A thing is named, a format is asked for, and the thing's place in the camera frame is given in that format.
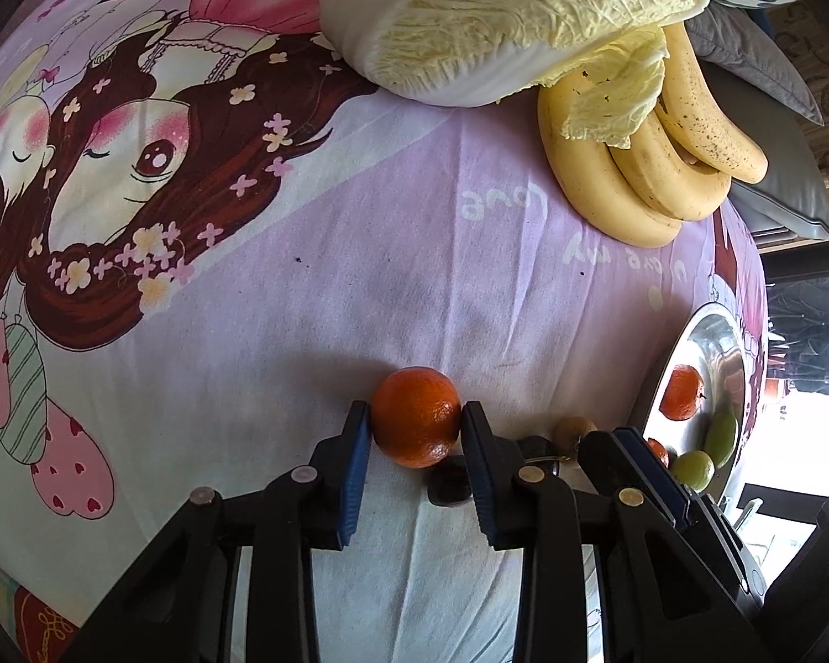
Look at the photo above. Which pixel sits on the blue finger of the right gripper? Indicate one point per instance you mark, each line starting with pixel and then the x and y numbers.
pixel 657 600
pixel 697 519

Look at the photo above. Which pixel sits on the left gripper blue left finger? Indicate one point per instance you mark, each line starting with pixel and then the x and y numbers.
pixel 176 602

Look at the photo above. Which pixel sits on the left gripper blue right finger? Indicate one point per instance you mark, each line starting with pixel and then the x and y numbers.
pixel 521 507

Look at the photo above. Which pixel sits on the green jujube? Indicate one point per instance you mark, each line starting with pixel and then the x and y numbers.
pixel 694 469
pixel 721 438

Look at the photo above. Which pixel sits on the orange tangerine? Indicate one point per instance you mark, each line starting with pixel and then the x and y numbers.
pixel 659 451
pixel 415 415
pixel 684 392

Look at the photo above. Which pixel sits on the brown longan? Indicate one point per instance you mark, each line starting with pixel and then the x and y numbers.
pixel 569 431

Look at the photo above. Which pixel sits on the round steel plate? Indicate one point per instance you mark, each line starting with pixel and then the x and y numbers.
pixel 711 344

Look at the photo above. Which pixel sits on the grey sofa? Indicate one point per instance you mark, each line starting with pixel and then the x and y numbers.
pixel 791 202

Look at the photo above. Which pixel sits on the middle yellow banana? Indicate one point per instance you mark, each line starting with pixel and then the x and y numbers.
pixel 664 180

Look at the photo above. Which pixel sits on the yellow banana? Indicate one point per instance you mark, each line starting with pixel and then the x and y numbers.
pixel 664 180
pixel 590 180

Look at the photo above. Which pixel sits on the bottom yellow banana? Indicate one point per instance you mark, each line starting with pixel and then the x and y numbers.
pixel 590 180

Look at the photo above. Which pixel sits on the cartoon print tablecloth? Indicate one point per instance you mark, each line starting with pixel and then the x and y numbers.
pixel 214 237

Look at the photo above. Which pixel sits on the top spotted banana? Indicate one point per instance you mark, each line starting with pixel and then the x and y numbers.
pixel 692 117

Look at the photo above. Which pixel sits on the grey throw pillow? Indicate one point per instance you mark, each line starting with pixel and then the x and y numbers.
pixel 730 39

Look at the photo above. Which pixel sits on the napa cabbage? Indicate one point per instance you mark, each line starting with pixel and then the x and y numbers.
pixel 468 53

